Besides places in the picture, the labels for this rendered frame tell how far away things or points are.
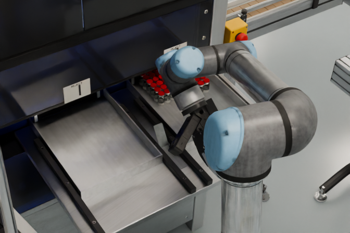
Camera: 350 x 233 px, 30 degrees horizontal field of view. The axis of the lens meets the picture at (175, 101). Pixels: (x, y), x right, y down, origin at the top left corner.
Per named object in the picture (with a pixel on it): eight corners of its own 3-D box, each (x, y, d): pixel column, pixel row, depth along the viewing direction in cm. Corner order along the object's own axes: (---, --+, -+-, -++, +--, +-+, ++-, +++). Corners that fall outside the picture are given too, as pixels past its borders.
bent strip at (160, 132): (152, 140, 195) (152, 125, 191) (161, 136, 196) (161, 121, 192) (178, 170, 186) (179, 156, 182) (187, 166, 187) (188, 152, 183)
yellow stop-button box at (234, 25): (216, 37, 221) (217, 20, 216) (233, 30, 224) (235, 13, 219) (229, 49, 216) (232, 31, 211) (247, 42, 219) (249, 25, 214)
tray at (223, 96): (126, 87, 212) (126, 78, 210) (192, 61, 223) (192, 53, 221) (185, 152, 191) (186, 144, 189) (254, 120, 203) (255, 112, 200)
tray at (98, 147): (28, 125, 197) (27, 116, 195) (104, 95, 208) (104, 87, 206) (81, 200, 177) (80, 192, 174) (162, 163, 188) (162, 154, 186)
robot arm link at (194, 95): (179, 92, 167) (167, 101, 174) (188, 108, 167) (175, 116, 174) (202, 81, 171) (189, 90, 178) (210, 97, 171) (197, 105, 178)
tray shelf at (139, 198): (14, 136, 196) (13, 131, 195) (203, 61, 226) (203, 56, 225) (90, 249, 168) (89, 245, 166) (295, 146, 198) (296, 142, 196)
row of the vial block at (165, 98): (155, 103, 206) (156, 92, 203) (202, 83, 214) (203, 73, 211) (159, 107, 205) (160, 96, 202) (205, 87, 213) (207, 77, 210)
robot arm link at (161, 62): (156, 56, 167) (150, 64, 176) (176, 94, 167) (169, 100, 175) (182, 43, 170) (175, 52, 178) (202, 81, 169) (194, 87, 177)
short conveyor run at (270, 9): (204, 62, 229) (207, 25, 219) (179, 39, 238) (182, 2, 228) (345, 6, 259) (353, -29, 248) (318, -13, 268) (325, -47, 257)
